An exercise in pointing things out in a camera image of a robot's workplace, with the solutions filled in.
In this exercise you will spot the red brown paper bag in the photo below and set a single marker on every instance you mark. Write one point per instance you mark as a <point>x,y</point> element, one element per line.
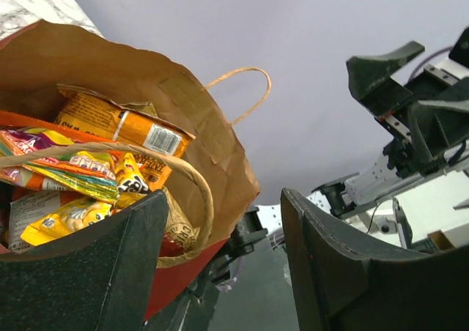
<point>70,80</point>

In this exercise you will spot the orange Fox's candy bag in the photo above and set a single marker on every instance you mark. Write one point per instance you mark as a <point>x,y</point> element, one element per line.
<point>44,159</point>

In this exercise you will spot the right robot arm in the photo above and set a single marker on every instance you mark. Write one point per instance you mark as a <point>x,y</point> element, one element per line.
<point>356,193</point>

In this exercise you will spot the yellow M&M's candy bag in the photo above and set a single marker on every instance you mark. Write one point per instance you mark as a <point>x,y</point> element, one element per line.
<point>130,182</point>

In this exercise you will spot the large orange snack bag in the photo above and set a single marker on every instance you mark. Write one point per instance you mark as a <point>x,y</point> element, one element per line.
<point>137,124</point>

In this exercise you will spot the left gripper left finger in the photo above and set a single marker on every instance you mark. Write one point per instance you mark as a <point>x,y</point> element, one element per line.
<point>98,278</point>

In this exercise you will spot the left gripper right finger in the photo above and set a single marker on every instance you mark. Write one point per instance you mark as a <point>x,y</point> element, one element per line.
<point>344,279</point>

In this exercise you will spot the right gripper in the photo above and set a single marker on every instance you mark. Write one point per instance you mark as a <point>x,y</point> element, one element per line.
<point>428,116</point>

